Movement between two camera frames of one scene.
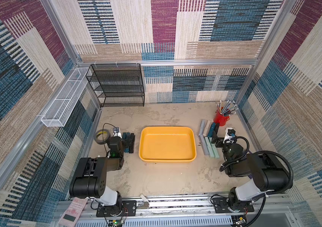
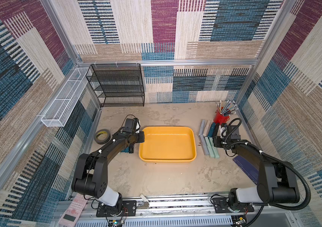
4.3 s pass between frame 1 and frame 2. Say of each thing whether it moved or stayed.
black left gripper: moved
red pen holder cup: stayed
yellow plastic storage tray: stayed
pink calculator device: stayed
